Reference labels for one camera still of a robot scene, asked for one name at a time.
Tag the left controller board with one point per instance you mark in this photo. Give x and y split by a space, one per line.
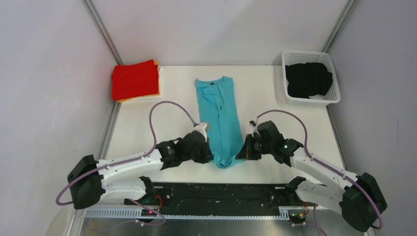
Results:
149 213

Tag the white plastic basket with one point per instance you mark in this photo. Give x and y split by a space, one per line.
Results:
290 57

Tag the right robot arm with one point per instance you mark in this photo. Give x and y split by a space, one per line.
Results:
357 198

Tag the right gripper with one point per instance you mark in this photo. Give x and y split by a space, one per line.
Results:
247 153

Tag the folded orange t-shirt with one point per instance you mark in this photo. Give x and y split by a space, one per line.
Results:
137 97

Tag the white garment in basket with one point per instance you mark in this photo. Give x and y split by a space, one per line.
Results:
317 97

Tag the aluminium frame rail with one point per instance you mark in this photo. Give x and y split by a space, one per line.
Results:
129 208

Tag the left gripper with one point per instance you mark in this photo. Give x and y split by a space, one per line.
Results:
207 156

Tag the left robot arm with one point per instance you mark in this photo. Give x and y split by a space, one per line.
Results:
94 181

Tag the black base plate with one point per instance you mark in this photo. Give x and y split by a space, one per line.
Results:
221 199

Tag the right controller board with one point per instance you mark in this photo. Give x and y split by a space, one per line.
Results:
297 218

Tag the black t-shirt in basket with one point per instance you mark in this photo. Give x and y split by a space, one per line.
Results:
308 79

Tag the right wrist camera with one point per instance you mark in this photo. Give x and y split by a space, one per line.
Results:
254 125

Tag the folded white t-shirt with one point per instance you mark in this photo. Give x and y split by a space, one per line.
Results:
158 95

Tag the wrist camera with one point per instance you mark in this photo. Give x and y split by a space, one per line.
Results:
254 125
202 128

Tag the controller board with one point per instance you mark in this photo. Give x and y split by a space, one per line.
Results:
297 218
149 213

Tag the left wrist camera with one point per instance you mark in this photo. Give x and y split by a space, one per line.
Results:
202 128

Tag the folded red t-shirt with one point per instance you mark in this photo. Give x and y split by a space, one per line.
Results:
135 79

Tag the cyan t-shirt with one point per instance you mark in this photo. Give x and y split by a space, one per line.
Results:
217 107

